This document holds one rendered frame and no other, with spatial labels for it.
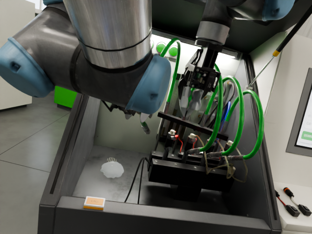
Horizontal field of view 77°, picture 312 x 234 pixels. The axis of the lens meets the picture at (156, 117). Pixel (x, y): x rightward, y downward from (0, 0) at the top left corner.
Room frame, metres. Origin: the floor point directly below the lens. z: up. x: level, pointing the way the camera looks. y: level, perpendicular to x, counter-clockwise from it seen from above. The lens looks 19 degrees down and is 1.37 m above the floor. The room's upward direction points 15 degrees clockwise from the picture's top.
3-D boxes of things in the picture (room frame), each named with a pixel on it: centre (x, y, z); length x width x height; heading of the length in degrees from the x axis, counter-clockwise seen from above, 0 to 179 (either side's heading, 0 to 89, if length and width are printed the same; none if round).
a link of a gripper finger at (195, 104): (0.55, -0.10, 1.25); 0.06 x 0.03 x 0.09; 10
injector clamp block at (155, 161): (0.70, -0.19, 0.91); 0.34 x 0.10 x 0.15; 100
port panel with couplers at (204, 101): (0.98, -0.26, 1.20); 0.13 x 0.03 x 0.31; 100
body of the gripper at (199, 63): (0.54, -0.09, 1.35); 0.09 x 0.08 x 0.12; 10
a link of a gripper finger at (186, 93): (0.54, -0.07, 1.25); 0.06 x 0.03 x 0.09; 10
